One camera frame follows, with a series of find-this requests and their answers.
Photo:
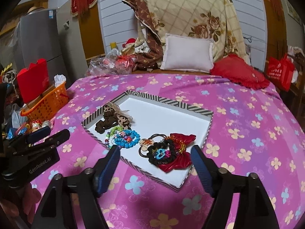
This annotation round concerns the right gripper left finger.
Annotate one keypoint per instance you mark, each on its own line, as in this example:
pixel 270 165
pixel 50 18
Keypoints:
pixel 56 210

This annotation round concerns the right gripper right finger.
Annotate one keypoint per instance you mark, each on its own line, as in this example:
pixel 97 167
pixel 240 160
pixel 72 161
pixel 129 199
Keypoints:
pixel 254 210

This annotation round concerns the red satin bow clip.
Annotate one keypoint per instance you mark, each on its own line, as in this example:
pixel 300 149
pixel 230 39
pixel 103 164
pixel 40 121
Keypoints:
pixel 183 159

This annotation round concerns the brown leopard bow scrunchie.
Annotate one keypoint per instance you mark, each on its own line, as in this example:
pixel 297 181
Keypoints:
pixel 113 116

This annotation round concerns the black scrunchie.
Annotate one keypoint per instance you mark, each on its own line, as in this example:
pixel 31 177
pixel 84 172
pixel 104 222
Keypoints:
pixel 162 152

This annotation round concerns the person's left hand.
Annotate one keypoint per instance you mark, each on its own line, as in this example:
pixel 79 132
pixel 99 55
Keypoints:
pixel 31 197

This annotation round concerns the wrapped decorated egg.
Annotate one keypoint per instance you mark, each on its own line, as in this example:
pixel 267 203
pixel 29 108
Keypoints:
pixel 47 123
pixel 35 126

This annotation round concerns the orange plastic basket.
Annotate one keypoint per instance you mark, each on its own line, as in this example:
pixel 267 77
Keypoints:
pixel 45 107

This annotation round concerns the red paper gift bag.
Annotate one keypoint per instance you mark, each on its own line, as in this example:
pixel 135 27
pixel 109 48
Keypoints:
pixel 33 80

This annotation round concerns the white tissue in basket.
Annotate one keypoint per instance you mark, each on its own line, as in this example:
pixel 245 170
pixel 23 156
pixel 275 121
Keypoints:
pixel 59 79

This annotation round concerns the striped shallow cardboard box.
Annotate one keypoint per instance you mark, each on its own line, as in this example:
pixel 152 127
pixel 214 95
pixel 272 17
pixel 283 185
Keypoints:
pixel 154 114

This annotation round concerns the grey refrigerator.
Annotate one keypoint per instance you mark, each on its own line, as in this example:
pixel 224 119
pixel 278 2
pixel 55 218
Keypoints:
pixel 37 37

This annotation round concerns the clear plastic bag of items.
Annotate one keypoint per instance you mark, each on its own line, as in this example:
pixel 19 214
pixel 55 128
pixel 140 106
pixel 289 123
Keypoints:
pixel 112 64

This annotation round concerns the red shopping bag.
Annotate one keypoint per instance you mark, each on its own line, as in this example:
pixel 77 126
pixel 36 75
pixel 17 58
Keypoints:
pixel 280 72

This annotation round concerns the red cushion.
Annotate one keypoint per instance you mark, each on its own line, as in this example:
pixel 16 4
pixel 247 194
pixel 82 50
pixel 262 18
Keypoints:
pixel 238 71

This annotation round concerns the santa plush toy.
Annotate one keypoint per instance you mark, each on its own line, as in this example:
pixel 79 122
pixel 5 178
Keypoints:
pixel 128 47

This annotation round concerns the grey white pillow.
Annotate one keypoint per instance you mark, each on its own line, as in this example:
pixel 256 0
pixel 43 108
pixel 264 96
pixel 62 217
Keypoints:
pixel 187 54

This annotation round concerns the floral beige quilt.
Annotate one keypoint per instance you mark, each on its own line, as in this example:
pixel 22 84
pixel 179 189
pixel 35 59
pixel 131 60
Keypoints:
pixel 215 20

